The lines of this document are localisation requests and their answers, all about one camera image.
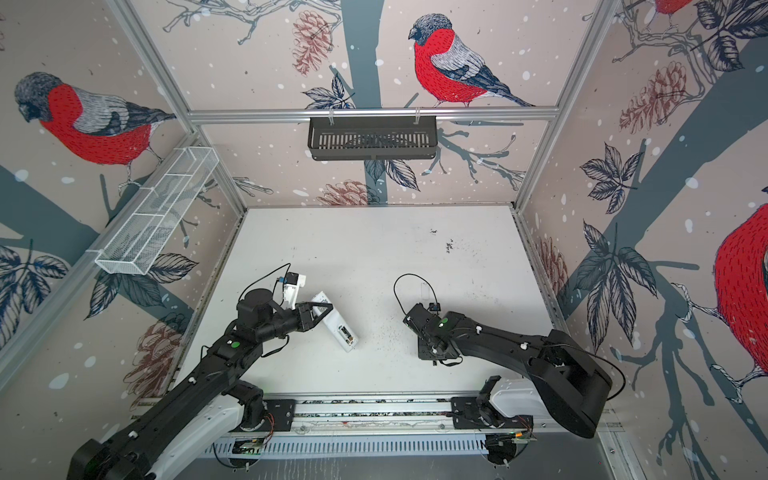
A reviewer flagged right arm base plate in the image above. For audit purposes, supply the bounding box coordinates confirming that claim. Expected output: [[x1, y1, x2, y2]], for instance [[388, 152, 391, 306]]
[[449, 397, 533, 431]]

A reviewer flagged aluminium mounting rail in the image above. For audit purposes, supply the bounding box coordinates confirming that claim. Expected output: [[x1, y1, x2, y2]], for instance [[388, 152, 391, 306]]
[[122, 391, 622, 438]]

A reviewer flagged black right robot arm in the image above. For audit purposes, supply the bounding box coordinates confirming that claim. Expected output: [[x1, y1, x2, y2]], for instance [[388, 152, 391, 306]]
[[403, 303, 613, 439]]

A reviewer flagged white remote control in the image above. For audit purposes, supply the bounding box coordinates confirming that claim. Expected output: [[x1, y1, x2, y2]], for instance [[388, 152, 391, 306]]
[[312, 291, 358, 353]]

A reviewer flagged left camera black cable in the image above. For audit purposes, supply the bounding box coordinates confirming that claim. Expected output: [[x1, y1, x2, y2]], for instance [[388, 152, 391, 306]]
[[238, 262, 292, 304]]

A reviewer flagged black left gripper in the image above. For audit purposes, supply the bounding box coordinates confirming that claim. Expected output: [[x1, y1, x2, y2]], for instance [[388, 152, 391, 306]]
[[257, 301, 334, 343]]

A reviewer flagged white mesh wire tray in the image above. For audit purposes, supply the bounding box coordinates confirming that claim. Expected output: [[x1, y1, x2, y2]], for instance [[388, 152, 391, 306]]
[[95, 146, 219, 275]]

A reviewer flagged right camera black cable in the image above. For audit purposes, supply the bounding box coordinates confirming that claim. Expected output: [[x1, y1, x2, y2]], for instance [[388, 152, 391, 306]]
[[392, 273, 440, 316]]

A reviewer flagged black hanging wire basket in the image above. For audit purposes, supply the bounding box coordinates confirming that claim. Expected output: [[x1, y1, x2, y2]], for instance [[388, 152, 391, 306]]
[[307, 116, 438, 161]]

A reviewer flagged horizontal aluminium frame bar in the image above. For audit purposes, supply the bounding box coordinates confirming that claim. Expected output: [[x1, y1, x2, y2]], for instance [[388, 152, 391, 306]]
[[187, 106, 560, 125]]

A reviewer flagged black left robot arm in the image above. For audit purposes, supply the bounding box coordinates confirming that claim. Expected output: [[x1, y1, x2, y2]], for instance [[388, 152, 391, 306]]
[[67, 289, 334, 479]]

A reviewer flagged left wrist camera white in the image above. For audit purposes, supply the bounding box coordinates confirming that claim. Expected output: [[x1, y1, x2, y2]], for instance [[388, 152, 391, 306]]
[[282, 272, 306, 310]]

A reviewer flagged camera black cable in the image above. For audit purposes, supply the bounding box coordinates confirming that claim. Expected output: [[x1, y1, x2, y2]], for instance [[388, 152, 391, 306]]
[[238, 262, 292, 304], [392, 273, 440, 316]]

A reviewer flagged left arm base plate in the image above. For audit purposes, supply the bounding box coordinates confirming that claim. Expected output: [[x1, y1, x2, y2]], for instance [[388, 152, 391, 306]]
[[237, 399, 297, 433]]

